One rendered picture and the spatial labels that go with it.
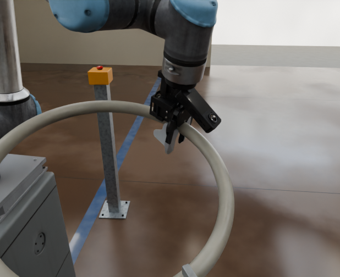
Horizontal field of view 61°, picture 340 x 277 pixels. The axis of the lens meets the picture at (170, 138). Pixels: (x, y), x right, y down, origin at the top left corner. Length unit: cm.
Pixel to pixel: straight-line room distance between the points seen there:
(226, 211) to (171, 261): 143
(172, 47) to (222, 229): 35
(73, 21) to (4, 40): 56
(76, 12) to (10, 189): 73
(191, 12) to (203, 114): 21
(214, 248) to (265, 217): 185
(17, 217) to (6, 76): 46
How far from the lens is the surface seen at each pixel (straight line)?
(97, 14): 51
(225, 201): 57
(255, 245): 213
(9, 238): 107
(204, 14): 55
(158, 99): 67
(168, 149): 72
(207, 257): 51
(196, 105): 64
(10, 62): 108
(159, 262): 196
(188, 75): 60
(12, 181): 115
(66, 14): 53
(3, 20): 105
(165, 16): 57
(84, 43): 721
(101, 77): 180
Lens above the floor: 149
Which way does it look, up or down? 27 degrees down
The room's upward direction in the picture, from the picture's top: straight up
